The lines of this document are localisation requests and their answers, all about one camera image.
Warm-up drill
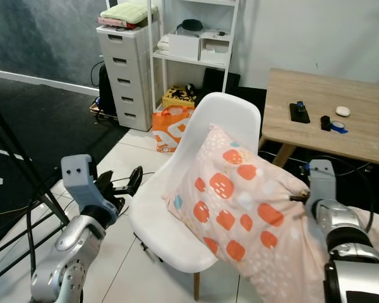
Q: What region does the pink pillow with orange prints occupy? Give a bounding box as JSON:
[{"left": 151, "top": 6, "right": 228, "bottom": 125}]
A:
[{"left": 163, "top": 124, "right": 373, "bottom": 303}]

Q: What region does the white plastic chair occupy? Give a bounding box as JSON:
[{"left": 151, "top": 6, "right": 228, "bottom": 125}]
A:
[{"left": 126, "top": 92, "right": 262, "bottom": 301}]

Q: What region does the orange white shopping bag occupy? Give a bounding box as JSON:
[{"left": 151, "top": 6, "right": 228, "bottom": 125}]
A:
[{"left": 151, "top": 105, "right": 196, "bottom": 154}]

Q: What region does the blue tape roll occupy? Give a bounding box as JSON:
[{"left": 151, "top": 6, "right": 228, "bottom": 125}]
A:
[{"left": 330, "top": 120, "right": 349, "bottom": 134}]

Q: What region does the flat black phone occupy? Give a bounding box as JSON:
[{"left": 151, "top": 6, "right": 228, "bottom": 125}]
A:
[{"left": 289, "top": 102, "right": 311, "bottom": 125}]

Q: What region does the black tripod stand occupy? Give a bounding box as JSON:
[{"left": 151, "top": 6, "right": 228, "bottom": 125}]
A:
[{"left": 0, "top": 93, "right": 89, "bottom": 254}]

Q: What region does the black backpack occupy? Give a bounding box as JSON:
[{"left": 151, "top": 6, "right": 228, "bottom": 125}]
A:
[{"left": 97, "top": 62, "right": 118, "bottom": 119}]

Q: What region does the yellow box with black print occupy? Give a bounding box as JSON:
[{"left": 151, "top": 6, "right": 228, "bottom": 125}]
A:
[{"left": 162, "top": 86, "right": 196, "bottom": 110}]

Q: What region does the white plastic drawer unit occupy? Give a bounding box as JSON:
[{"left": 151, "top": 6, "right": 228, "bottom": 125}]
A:
[{"left": 95, "top": 24, "right": 153, "bottom": 133}]

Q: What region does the light wooden table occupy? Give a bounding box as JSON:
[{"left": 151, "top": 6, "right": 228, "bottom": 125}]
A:
[{"left": 259, "top": 68, "right": 379, "bottom": 169}]

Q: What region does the large black case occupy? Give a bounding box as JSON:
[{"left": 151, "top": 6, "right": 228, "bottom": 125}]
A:
[{"left": 200, "top": 68, "right": 241, "bottom": 105}]

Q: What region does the white metal shelf rack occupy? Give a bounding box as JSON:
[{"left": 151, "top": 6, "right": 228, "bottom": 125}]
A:
[{"left": 147, "top": 0, "right": 241, "bottom": 115}]

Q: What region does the folded white cloth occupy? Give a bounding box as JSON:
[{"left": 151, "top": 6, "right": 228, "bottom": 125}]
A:
[{"left": 155, "top": 36, "right": 170, "bottom": 52}]

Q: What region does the plain white box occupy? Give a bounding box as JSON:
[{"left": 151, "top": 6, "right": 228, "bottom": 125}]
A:
[{"left": 167, "top": 32, "right": 200, "bottom": 61}]

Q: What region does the white box with grey print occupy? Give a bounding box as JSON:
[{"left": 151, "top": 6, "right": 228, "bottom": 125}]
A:
[{"left": 199, "top": 32, "right": 232, "bottom": 66}]

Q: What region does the flat pink book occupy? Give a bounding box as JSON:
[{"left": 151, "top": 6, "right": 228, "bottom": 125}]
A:
[{"left": 97, "top": 16, "right": 141, "bottom": 30}]

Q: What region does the black headset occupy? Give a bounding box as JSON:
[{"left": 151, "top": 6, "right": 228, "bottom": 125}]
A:
[{"left": 178, "top": 19, "right": 207, "bottom": 33}]

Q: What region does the folded light green towel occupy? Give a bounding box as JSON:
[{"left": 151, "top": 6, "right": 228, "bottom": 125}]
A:
[{"left": 100, "top": 1, "right": 156, "bottom": 26}]

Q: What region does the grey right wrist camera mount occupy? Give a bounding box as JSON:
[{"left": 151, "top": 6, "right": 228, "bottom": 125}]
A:
[{"left": 307, "top": 159, "right": 338, "bottom": 204}]

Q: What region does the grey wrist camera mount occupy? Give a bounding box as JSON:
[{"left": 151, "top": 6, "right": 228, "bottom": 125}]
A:
[
  {"left": 61, "top": 154, "right": 119, "bottom": 214},
  {"left": 307, "top": 159, "right": 338, "bottom": 204}
]

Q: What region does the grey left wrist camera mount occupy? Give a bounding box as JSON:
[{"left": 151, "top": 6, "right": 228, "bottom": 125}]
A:
[{"left": 61, "top": 154, "right": 119, "bottom": 214}]

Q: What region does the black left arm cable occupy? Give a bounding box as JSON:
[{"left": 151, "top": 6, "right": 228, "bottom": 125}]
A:
[{"left": 24, "top": 188, "right": 65, "bottom": 299}]

